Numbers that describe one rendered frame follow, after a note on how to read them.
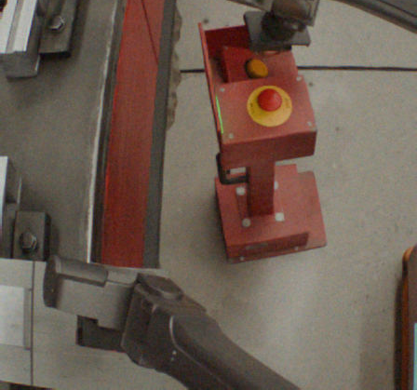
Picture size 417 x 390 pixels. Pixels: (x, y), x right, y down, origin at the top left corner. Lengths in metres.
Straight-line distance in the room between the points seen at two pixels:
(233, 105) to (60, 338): 0.52
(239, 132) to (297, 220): 0.67
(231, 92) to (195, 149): 0.81
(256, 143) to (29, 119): 0.37
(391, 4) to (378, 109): 1.48
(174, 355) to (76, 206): 0.56
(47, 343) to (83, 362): 0.05
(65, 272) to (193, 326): 0.16
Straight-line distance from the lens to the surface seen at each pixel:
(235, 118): 1.38
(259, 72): 1.47
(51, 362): 1.08
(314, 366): 2.06
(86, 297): 0.83
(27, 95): 1.34
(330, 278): 2.10
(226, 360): 0.69
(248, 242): 1.99
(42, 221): 1.23
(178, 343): 0.73
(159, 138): 2.17
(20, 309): 1.10
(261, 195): 1.86
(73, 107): 1.31
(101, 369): 1.07
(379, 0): 0.79
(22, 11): 1.32
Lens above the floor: 2.04
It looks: 71 degrees down
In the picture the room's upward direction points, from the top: 10 degrees counter-clockwise
